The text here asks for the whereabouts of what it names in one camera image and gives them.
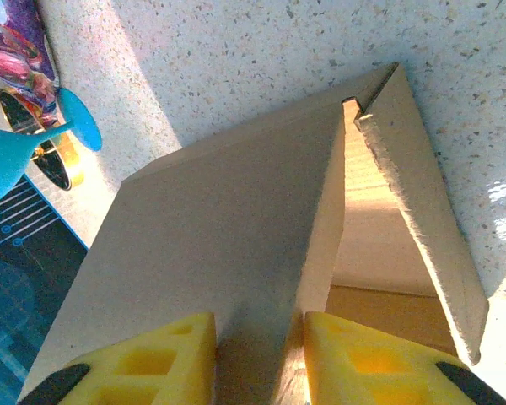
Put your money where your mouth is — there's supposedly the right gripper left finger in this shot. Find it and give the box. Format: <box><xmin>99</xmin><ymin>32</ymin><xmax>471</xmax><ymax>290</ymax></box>
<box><xmin>19</xmin><ymin>311</ymin><xmax>218</xmax><ymax>405</ymax></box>

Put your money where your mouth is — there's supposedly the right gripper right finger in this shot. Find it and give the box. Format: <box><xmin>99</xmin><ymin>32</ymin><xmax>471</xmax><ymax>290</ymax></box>
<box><xmin>302</xmin><ymin>310</ymin><xmax>506</xmax><ymax>405</ymax></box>

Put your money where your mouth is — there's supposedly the brown cardboard paper box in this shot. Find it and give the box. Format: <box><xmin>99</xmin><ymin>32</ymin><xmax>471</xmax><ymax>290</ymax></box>
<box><xmin>19</xmin><ymin>62</ymin><xmax>490</xmax><ymax>405</ymax></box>

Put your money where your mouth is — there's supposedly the blue goblet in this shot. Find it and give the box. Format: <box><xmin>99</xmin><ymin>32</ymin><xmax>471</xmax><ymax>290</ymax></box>
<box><xmin>0</xmin><ymin>87</ymin><xmax>104</xmax><ymax>210</ymax></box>

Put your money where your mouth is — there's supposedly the purple snack packet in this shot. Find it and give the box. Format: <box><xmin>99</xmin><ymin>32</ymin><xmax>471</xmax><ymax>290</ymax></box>
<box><xmin>0</xmin><ymin>0</ymin><xmax>62</xmax><ymax>127</ymax></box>

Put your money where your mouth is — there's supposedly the gold wire rack black base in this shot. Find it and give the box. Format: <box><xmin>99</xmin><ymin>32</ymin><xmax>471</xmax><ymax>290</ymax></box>
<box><xmin>0</xmin><ymin>88</ymin><xmax>85</xmax><ymax>231</ymax></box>

